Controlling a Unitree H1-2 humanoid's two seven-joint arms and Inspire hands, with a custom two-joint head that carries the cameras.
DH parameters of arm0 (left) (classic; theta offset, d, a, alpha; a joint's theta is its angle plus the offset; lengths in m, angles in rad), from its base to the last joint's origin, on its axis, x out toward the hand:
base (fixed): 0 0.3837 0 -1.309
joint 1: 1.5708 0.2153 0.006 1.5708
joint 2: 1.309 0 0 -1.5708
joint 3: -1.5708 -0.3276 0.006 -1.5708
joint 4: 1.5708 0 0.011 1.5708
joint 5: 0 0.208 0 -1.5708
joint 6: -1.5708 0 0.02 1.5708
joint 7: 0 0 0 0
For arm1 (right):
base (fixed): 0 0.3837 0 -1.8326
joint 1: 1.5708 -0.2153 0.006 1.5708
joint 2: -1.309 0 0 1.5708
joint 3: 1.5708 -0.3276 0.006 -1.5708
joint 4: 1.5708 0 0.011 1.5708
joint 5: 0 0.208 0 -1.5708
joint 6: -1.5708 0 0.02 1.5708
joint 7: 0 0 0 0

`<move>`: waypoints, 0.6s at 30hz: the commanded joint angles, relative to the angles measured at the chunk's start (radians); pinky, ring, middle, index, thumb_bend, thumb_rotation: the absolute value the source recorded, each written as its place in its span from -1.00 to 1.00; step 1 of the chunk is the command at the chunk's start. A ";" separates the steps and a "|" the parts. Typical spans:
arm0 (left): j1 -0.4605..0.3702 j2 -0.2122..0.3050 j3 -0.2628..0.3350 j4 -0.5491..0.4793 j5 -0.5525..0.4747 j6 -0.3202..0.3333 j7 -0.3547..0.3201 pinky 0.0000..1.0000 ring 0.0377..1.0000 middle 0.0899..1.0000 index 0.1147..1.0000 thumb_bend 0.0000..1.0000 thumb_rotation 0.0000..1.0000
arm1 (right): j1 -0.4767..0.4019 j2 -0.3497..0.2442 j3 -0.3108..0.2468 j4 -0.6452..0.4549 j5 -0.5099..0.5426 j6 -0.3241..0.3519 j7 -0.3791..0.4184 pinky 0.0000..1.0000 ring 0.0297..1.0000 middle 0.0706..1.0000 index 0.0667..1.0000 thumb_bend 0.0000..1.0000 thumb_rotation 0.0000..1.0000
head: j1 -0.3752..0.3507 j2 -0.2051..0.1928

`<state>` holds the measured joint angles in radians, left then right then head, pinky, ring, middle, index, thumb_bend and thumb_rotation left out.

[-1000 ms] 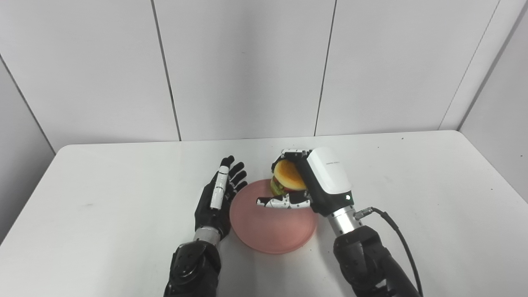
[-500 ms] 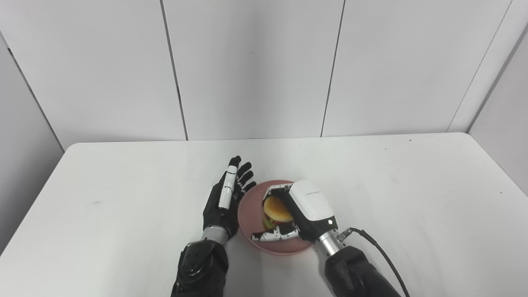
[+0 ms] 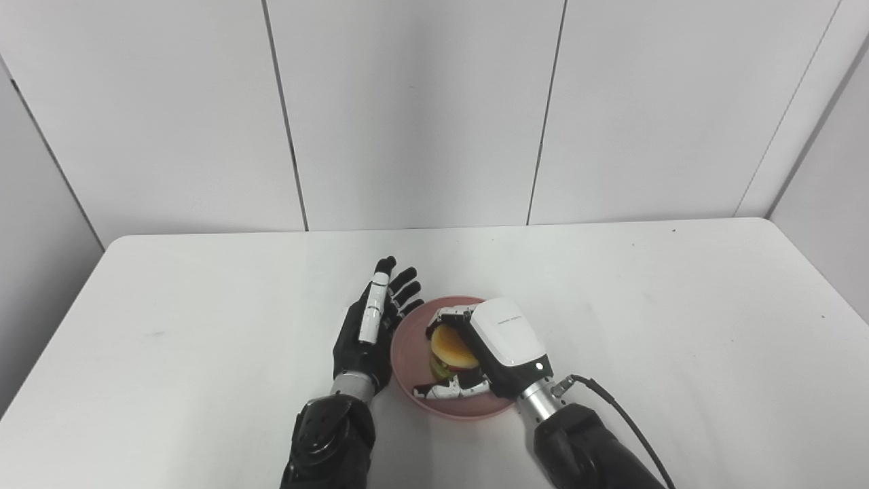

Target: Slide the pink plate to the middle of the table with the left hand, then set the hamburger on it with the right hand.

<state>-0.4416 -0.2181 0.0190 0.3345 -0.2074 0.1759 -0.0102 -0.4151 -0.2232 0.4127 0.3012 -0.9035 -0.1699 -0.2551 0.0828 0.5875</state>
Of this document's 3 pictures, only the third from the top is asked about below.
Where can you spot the toy hamburger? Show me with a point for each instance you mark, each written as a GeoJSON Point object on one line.
{"type": "Point", "coordinates": [451, 346]}

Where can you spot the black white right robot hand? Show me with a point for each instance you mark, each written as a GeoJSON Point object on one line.
{"type": "Point", "coordinates": [509, 339]}

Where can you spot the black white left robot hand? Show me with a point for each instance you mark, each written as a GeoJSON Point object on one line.
{"type": "Point", "coordinates": [360, 356]}

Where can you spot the pink round plate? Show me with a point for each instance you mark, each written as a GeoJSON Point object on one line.
{"type": "Point", "coordinates": [411, 346]}

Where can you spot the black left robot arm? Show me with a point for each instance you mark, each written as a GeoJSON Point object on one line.
{"type": "Point", "coordinates": [329, 441]}

